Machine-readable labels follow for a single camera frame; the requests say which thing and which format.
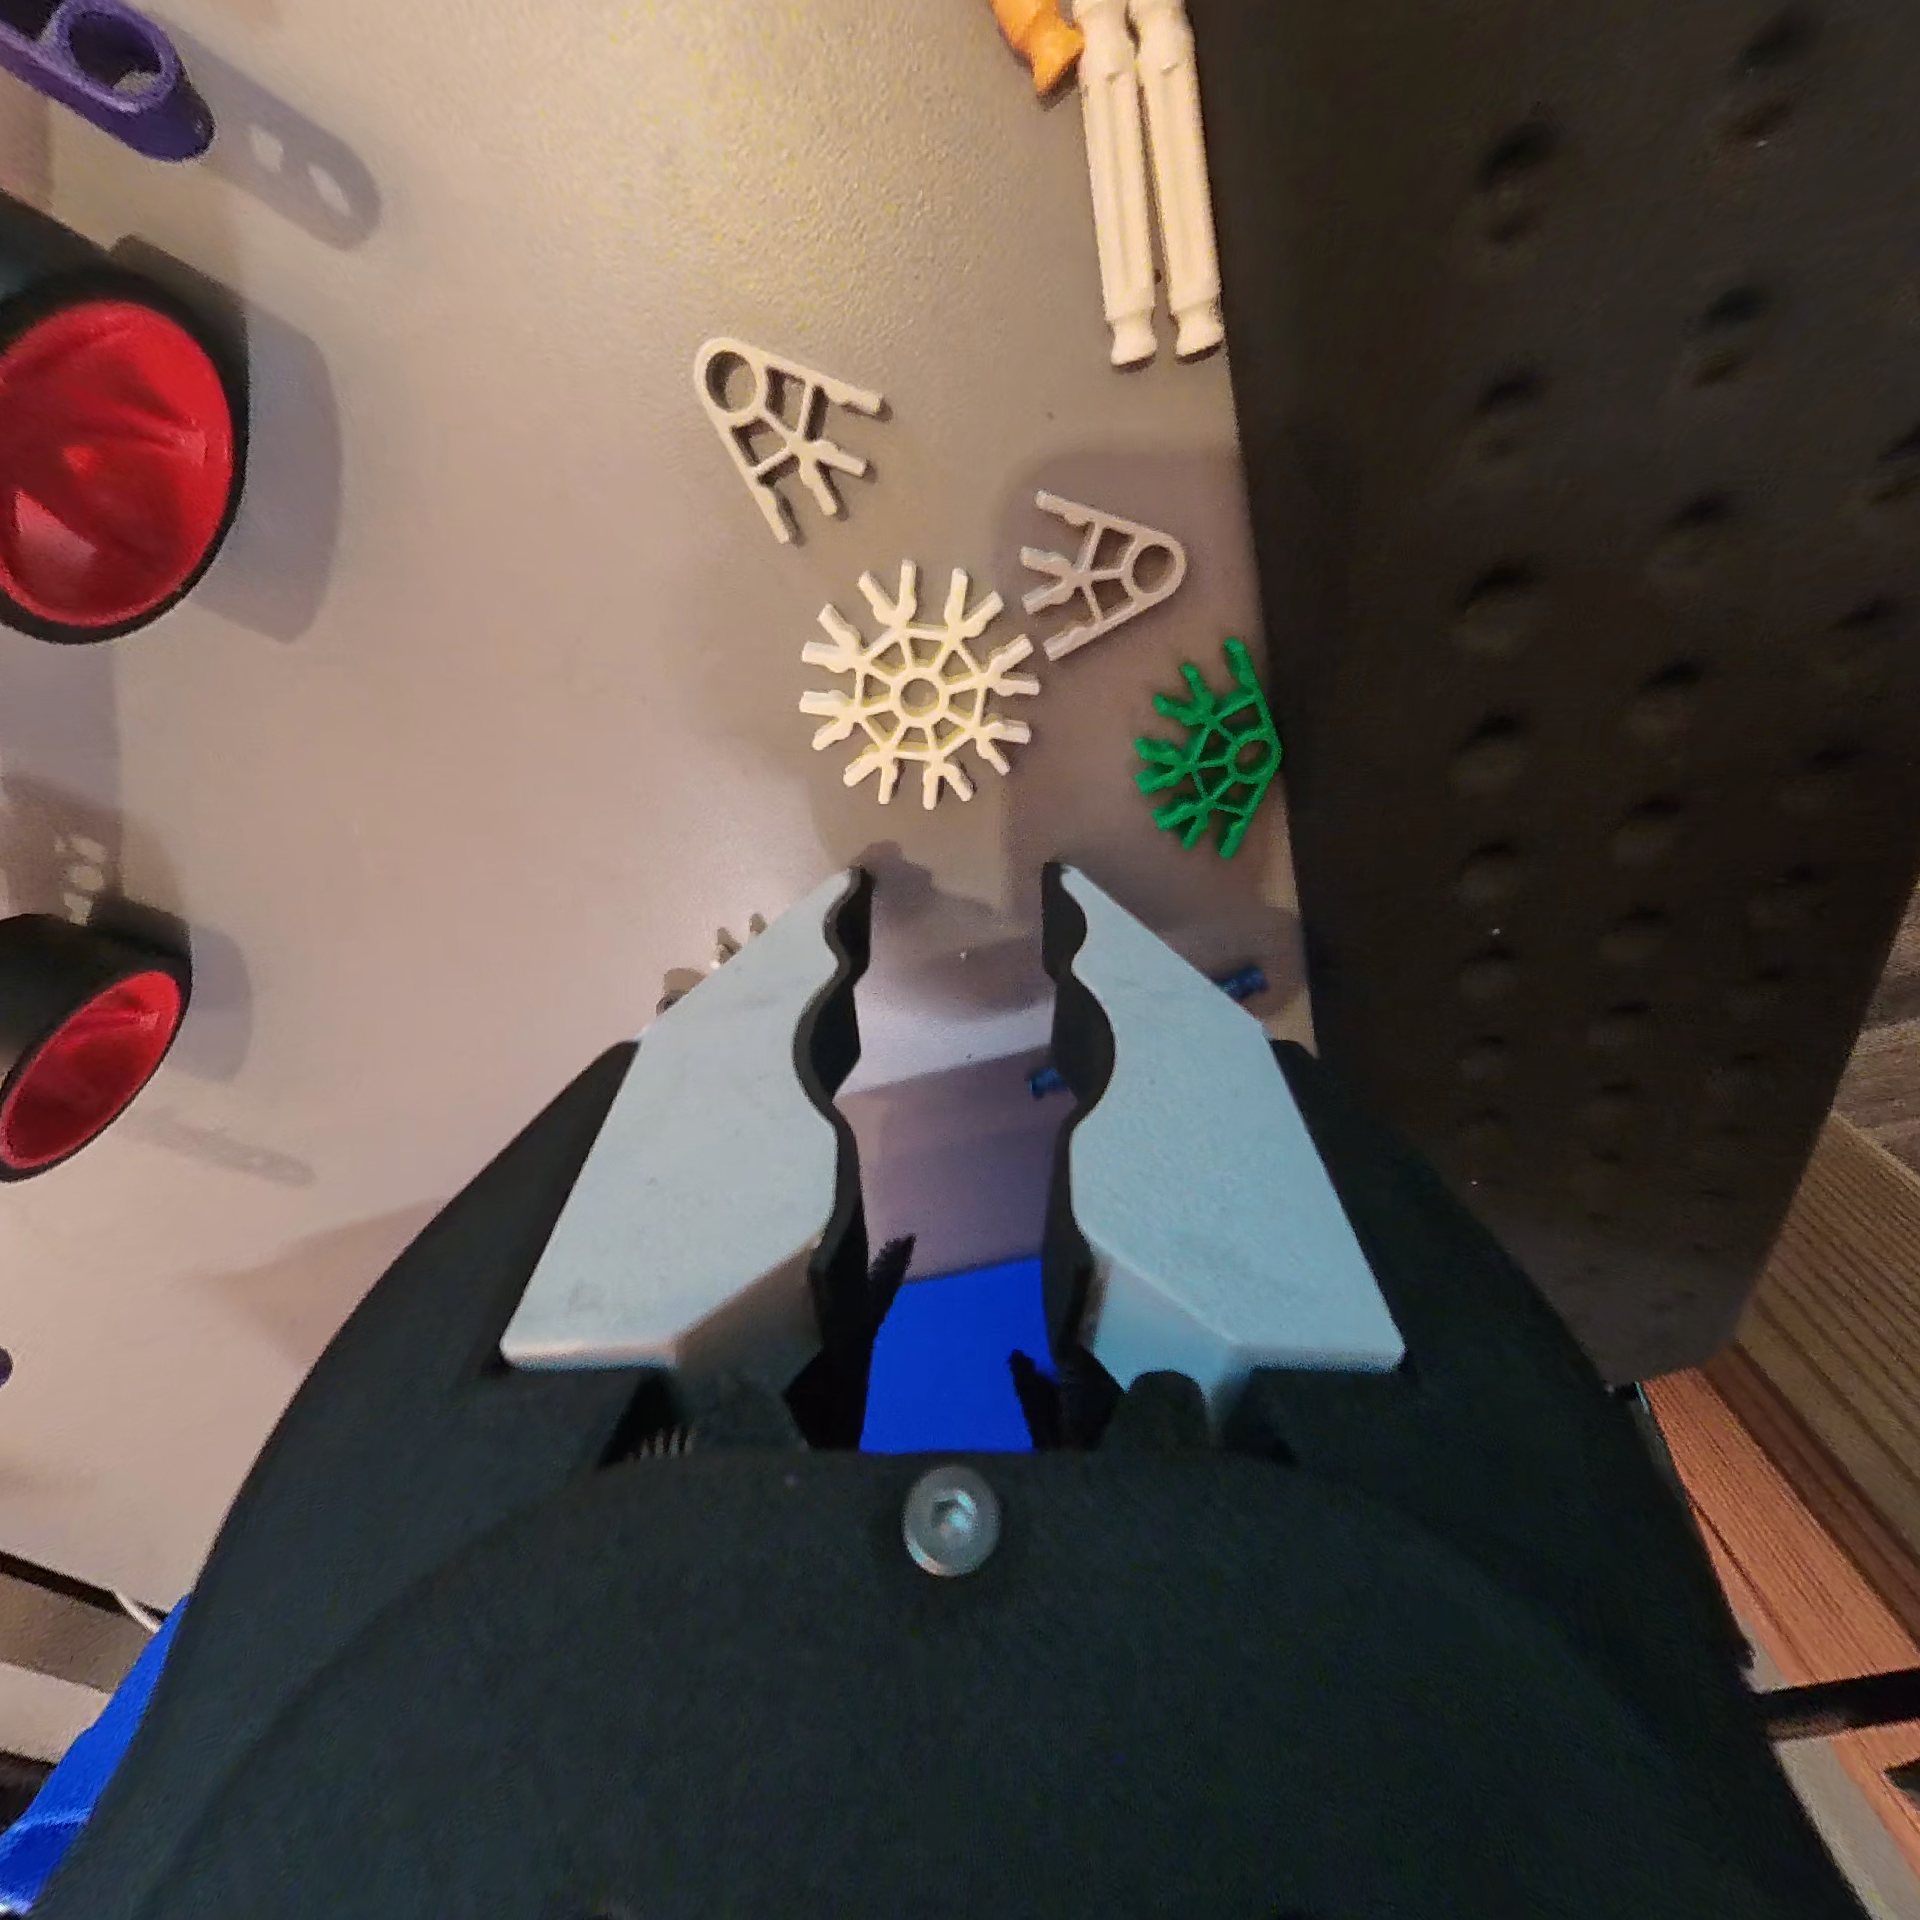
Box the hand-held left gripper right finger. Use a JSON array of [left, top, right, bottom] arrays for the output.
[[1039, 864, 1412, 1452]]

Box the light grey wedge connector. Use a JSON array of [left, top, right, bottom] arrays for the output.
[[658, 915, 772, 1007], [1018, 493, 1188, 667], [692, 333, 884, 547]]

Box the yellow rod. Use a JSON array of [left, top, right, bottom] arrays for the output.
[[986, 0, 1081, 95]]

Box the green fan connector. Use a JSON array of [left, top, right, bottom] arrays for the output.
[[1131, 638, 1284, 864]]

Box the black perforated panel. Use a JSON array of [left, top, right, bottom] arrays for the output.
[[1199, 0, 1920, 1387]]

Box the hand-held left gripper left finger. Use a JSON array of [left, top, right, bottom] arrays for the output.
[[494, 869, 882, 1452]]

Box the purple connector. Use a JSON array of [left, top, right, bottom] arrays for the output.
[[0, 0, 213, 166]]

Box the blue storage bin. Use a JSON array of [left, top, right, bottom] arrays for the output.
[[0, 1256, 1054, 1900]]

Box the white snowflake connector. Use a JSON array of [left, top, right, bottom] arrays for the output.
[[797, 559, 1039, 814]]

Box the red and green toy model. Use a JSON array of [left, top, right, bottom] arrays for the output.
[[0, 0, 254, 1184]]

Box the black wheel red hub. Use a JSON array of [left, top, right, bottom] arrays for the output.
[[0, 199, 254, 644], [0, 915, 194, 1184]]

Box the pair of white rods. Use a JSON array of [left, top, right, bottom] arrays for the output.
[[1070, 0, 1227, 368]]

